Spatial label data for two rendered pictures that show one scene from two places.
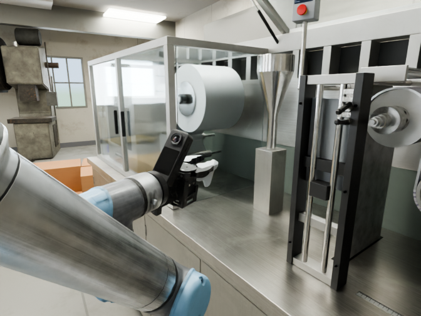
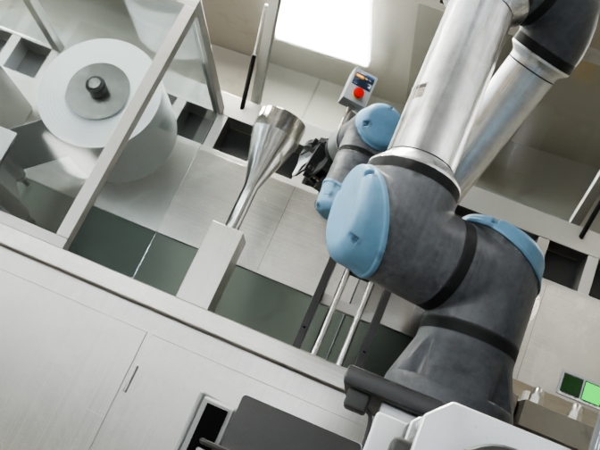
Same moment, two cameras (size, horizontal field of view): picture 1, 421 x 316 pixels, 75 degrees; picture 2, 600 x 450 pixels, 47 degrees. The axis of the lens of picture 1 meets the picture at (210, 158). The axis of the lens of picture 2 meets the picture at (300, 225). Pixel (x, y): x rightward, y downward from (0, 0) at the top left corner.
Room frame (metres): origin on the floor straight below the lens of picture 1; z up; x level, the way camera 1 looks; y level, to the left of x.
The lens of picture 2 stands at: (-0.26, 0.93, 0.71)
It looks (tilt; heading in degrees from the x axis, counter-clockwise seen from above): 17 degrees up; 314
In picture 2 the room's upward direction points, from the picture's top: 24 degrees clockwise
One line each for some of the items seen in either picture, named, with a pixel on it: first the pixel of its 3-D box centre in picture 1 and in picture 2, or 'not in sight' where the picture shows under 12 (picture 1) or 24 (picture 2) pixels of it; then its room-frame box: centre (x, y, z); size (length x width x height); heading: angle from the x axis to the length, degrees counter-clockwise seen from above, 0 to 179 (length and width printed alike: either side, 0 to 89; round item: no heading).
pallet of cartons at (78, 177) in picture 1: (83, 185); not in sight; (3.29, 1.60, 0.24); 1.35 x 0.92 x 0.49; 115
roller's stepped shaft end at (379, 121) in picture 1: (378, 121); not in sight; (0.62, -0.38, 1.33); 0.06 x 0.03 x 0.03; 127
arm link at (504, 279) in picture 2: not in sight; (482, 281); (0.13, 0.20, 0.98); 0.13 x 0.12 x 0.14; 58
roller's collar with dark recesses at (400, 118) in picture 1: (389, 120); not in sight; (0.66, -0.42, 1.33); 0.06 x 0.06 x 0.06; 37
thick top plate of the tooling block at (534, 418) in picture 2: not in sight; (529, 429); (0.42, -0.83, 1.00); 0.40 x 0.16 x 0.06; 127
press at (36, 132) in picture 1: (29, 94); not in sight; (5.87, 3.75, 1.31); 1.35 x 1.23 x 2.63; 32
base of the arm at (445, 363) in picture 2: not in sight; (455, 375); (0.12, 0.20, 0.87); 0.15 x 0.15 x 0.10
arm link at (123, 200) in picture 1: (107, 210); (370, 135); (0.42, 0.17, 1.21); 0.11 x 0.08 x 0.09; 148
